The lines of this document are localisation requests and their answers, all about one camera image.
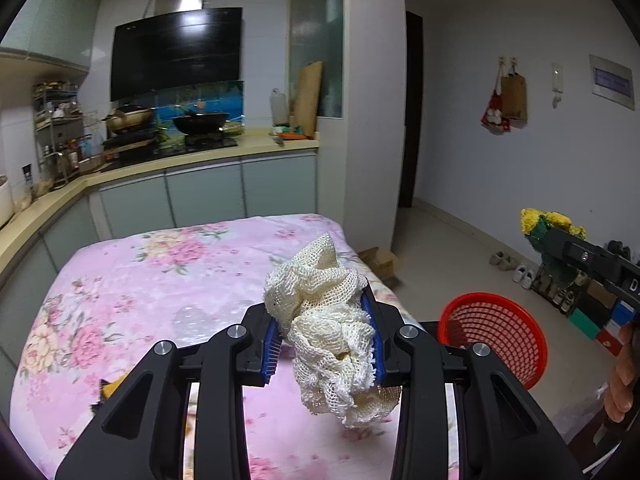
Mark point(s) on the metal spice rack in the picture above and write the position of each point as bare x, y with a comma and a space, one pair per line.
55, 125

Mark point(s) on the cardboard box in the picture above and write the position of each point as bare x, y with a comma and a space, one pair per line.
380, 260

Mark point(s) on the white electric panel box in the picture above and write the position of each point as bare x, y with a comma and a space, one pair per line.
610, 80

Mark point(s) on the black range hood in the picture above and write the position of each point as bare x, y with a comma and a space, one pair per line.
175, 50

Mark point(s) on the pair of white shoes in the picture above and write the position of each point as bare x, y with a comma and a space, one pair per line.
524, 276

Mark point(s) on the green storage box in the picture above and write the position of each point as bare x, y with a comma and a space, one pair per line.
584, 322

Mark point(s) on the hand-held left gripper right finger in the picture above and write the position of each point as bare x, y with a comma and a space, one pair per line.
380, 355

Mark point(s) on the frosted glass panel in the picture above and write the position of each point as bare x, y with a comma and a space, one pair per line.
317, 35

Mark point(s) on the red plastic basket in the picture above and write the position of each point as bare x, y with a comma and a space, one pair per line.
500, 330

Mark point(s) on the blue backsplash panel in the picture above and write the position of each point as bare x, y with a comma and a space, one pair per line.
220, 100

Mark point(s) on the black wok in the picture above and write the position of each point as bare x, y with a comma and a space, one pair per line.
200, 122

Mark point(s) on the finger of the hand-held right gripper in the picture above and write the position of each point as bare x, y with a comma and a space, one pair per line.
580, 257

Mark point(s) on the black shoe rack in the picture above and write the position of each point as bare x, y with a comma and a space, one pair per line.
560, 294

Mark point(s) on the cream mesh cloth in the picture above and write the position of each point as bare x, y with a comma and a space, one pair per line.
325, 330

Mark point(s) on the black portable stove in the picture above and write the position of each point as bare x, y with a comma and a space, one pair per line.
130, 140

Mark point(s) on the yellow foam mesh sleeve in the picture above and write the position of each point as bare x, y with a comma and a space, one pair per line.
114, 387

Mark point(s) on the black lid seasoning bottle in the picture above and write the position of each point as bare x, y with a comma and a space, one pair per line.
28, 182

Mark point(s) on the red hanging bag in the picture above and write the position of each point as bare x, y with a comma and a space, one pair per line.
495, 115

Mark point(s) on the clear plastic bottle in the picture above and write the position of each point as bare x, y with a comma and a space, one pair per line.
279, 110

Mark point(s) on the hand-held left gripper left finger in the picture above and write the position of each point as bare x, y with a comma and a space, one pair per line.
270, 360

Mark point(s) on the brown paper hanging bag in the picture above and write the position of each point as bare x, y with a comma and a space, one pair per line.
514, 97

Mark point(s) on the white intercom phone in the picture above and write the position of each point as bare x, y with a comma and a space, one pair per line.
556, 80

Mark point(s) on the black gas stove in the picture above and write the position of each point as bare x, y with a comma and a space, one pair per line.
200, 143

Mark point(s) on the small orange kitchen item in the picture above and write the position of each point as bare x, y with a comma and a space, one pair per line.
291, 135

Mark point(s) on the kitchen counter cabinets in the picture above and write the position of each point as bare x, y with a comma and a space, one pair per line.
200, 190

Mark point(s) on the wooden cutting board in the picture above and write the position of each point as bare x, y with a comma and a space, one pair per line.
307, 100

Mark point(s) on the pair of beige shoes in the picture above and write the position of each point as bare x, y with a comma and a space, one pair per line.
502, 261

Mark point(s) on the grey wall cabinets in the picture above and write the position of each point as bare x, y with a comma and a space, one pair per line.
55, 15

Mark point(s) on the yellow green knitted item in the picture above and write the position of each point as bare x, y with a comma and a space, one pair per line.
545, 222

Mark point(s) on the pink floral blanket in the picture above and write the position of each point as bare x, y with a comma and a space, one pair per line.
150, 285

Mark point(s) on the person's right hand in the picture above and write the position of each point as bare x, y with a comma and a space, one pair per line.
622, 380

